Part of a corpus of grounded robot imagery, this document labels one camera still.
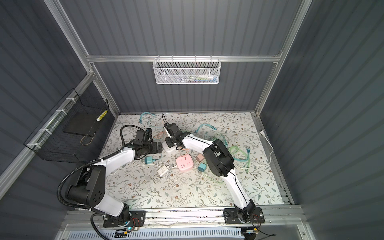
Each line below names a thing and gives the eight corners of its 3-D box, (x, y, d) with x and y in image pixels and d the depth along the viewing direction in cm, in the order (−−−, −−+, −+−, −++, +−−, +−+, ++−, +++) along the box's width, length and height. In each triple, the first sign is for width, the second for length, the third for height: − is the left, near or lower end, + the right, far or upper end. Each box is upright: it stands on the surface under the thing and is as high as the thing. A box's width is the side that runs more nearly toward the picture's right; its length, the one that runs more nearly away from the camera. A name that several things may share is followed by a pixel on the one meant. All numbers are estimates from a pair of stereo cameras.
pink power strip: (178, 172, 91) (178, 169, 88) (176, 159, 96) (175, 157, 93) (194, 167, 93) (194, 165, 90) (190, 156, 98) (190, 153, 95)
